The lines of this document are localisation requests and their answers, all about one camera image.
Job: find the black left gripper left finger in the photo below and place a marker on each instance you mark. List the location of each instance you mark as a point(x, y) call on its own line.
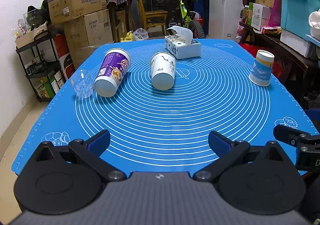
point(58, 180)

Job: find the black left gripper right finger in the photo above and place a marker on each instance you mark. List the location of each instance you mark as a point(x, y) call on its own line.
point(256, 179)

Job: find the clear plastic cup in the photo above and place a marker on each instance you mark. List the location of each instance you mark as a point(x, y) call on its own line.
point(82, 82)

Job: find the blue yellow paper cup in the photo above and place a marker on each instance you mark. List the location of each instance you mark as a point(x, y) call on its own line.
point(262, 68)

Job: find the purple tall paper cup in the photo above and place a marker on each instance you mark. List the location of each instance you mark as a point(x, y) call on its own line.
point(113, 69)

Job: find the white paper cup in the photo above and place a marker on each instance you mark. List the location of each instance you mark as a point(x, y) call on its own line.
point(162, 66)

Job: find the black metal shelf rack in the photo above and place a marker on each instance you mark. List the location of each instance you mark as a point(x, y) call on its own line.
point(39, 72)

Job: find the dark wooden side table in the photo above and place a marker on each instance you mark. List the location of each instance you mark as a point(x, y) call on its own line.
point(300, 76)

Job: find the blue silicone baking mat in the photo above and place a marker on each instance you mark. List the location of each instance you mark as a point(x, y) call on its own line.
point(154, 130)

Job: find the large lower cardboard box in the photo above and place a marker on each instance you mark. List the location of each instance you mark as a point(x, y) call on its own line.
point(85, 34)

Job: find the white tissue box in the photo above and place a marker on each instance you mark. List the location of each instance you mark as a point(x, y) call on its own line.
point(181, 43)

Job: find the white cabinet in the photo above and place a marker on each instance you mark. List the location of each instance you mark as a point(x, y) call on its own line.
point(224, 18)

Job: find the white green carton box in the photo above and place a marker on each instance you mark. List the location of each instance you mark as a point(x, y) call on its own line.
point(258, 15)

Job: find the teal plastic storage bin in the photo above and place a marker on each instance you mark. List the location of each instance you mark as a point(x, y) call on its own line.
point(295, 16)

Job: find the black green bicycle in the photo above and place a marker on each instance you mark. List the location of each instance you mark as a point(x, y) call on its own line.
point(180, 14)

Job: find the wooden chair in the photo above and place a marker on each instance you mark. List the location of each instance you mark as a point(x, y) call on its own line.
point(152, 18)

